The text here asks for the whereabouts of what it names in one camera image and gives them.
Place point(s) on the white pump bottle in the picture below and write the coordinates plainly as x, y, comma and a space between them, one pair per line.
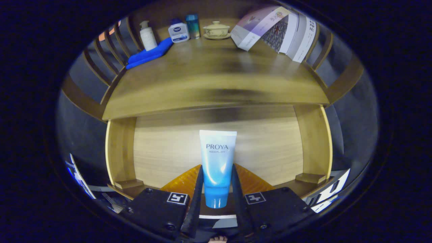
148, 38

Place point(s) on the white black striped panel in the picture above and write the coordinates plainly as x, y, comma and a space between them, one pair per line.
334, 187

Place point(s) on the blue folded cloth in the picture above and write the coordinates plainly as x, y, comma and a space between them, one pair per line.
148, 55

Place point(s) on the brown wooden drawer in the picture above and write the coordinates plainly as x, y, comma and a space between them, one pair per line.
263, 145

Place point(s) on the beige lidded teacup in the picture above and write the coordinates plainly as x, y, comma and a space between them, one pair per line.
216, 30

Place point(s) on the white book with printed spine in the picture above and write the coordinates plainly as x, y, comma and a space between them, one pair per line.
305, 40

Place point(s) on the wooden countertop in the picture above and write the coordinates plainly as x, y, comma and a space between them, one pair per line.
216, 77

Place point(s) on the plain white book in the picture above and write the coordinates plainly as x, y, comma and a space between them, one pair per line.
292, 33

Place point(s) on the brown wooden cabinet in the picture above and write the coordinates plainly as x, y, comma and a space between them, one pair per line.
344, 82

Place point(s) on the blue white cosmetic tube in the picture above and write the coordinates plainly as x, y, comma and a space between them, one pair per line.
217, 162

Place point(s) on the white blue equipment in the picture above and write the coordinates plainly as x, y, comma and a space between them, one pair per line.
79, 179

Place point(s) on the teal slim bottle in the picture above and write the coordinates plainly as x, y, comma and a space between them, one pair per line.
193, 27

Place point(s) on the dark patterned book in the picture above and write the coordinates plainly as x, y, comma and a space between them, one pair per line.
275, 35

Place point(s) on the pink purple book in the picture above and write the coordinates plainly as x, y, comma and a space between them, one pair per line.
253, 30

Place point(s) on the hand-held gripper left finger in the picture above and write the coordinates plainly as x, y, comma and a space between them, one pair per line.
195, 209

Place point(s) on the person's foot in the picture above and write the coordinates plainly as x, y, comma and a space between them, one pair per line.
217, 239

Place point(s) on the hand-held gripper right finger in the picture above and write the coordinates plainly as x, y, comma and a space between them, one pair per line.
238, 206

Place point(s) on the white blue-capped lotion bottle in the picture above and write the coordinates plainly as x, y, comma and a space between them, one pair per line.
179, 32

